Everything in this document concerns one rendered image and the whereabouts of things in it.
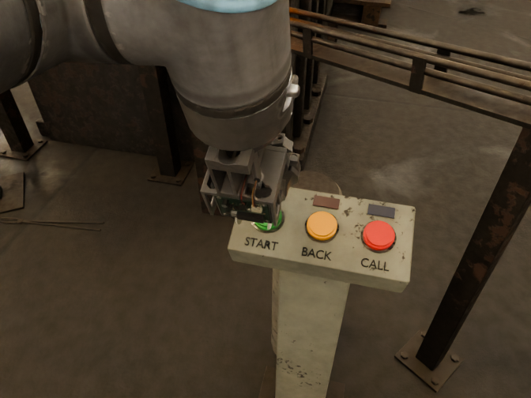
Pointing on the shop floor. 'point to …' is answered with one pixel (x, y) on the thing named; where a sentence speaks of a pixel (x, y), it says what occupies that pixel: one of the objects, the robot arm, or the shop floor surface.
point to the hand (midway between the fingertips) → (265, 199)
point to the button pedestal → (320, 283)
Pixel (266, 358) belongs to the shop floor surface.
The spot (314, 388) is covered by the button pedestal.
